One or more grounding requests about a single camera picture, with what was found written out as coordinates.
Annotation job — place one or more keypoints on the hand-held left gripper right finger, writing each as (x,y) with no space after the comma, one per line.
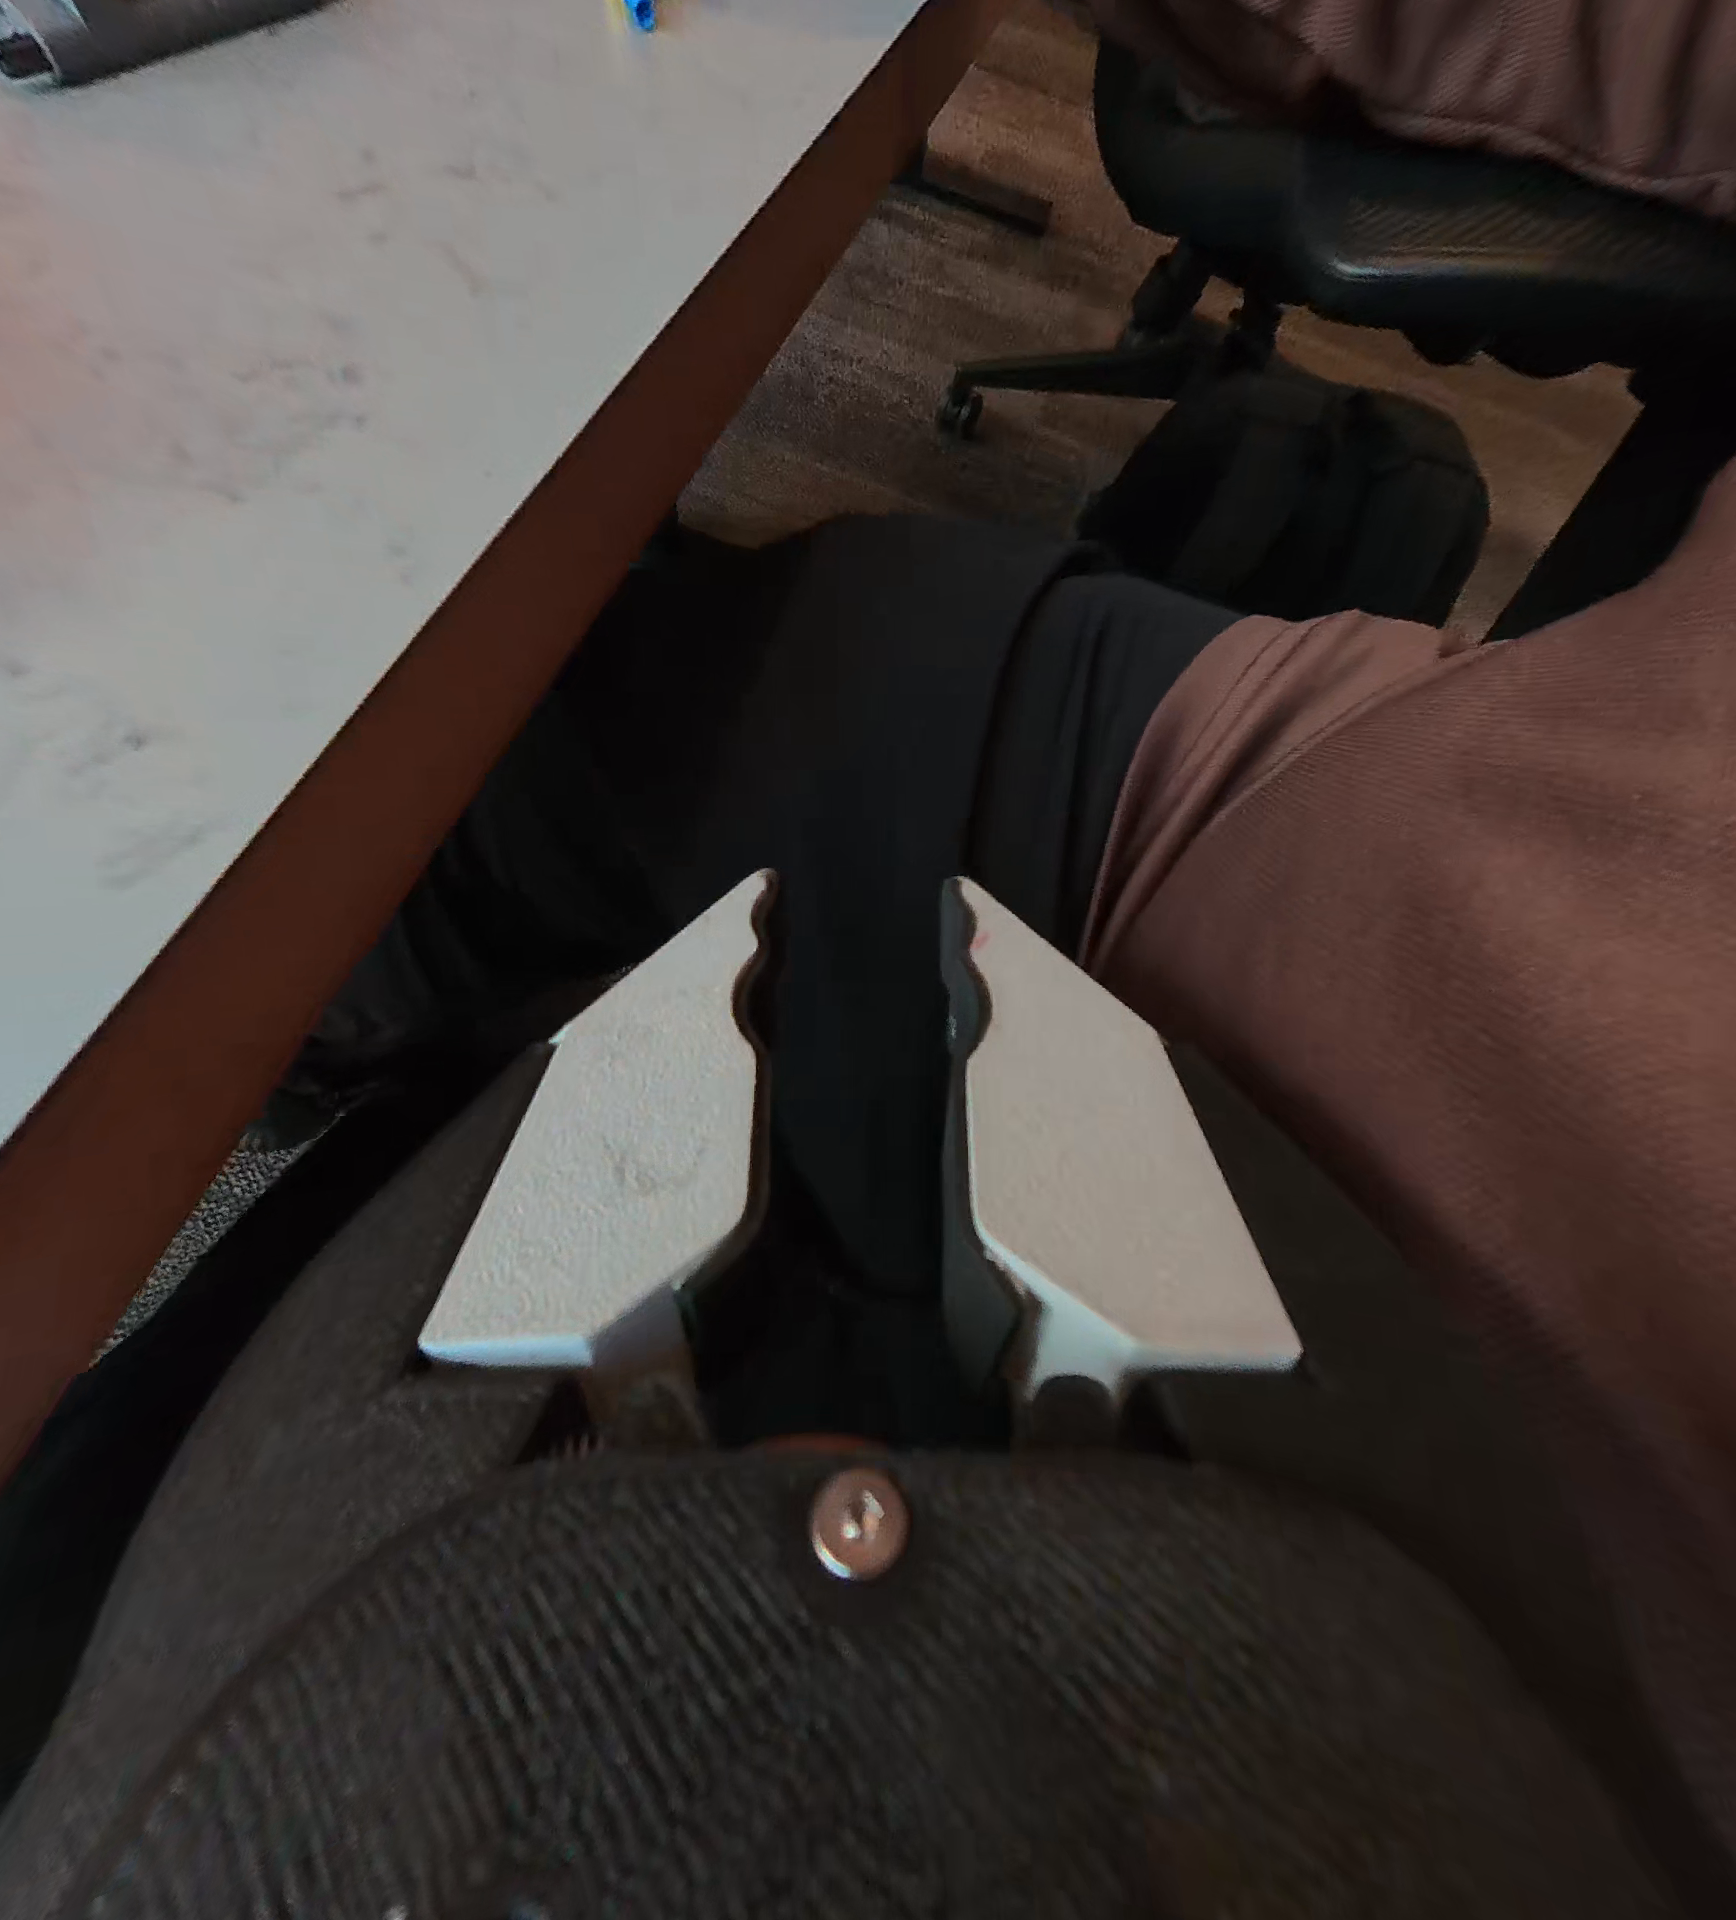
(1106,1200)

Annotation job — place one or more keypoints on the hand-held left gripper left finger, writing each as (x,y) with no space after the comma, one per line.
(614,1172)

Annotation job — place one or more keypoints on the grey desk with wooden edge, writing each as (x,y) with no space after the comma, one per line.
(210,450)

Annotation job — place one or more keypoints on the black backpack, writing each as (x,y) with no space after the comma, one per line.
(1288,494)

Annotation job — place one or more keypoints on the black office chair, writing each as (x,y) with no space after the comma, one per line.
(1468,258)

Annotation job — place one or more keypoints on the brown cloth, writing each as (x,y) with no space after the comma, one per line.
(1468,62)

